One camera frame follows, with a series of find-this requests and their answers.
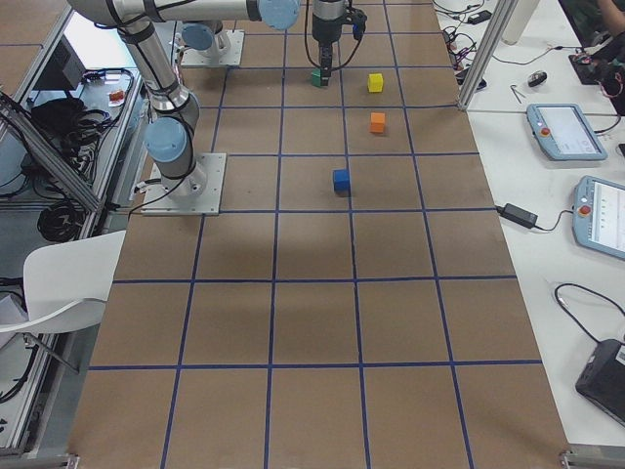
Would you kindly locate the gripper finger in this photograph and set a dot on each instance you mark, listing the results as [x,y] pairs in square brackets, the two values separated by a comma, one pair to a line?
[325,63]

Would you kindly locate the green wooden block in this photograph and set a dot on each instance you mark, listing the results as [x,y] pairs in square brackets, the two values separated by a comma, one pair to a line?
[316,78]

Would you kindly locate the yellow wooden block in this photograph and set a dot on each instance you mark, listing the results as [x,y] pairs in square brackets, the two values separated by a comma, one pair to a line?
[375,83]

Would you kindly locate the orange wooden block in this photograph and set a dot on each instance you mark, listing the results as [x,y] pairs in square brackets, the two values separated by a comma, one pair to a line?
[377,123]

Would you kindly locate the blue wooden block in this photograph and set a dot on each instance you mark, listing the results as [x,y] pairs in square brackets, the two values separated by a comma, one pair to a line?
[341,180]

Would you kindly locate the black computer mouse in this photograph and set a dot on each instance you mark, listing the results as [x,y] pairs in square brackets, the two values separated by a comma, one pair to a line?
[536,78]

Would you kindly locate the black power adapter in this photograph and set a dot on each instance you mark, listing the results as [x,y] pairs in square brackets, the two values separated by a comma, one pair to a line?
[517,215]

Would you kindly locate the upper teach pendant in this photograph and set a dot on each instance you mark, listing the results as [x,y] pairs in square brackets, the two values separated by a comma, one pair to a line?
[563,133]

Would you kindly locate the teach pendant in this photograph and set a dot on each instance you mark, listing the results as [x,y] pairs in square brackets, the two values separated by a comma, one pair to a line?
[598,215]
[563,133]

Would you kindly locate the lower teach pendant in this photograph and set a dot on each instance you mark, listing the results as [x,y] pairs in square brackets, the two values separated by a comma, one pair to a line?
[598,215]

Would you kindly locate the white plastic chair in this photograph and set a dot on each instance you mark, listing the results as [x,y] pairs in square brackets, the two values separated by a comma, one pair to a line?
[65,287]

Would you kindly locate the black laptop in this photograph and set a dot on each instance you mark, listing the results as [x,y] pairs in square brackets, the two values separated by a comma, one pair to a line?
[601,382]

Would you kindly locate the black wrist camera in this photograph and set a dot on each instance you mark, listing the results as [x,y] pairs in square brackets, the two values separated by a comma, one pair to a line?
[357,19]

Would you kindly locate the aluminium frame post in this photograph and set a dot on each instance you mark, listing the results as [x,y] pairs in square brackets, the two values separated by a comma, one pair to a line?
[493,33]

